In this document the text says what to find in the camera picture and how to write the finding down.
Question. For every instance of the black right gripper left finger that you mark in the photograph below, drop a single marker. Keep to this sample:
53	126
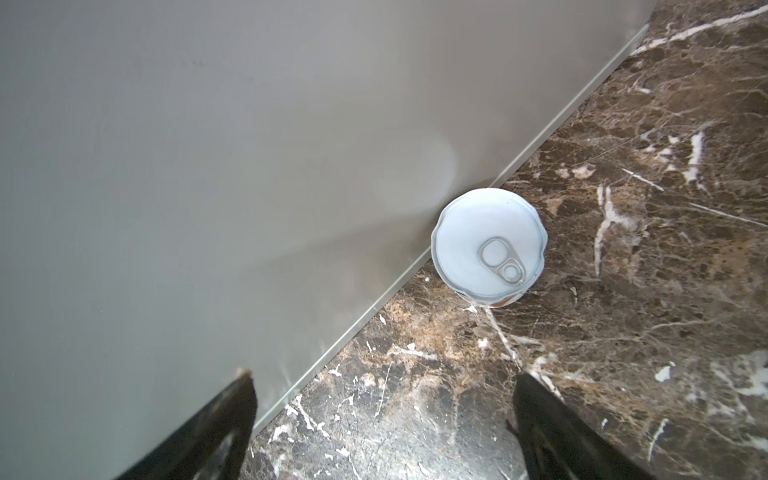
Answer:
209	445

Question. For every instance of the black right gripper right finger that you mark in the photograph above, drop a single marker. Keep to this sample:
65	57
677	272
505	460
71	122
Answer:
557	444

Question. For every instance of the orange white label can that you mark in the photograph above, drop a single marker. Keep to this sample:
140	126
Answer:
489	246

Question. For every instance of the grey metal cabinet box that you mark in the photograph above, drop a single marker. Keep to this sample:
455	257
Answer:
193	187

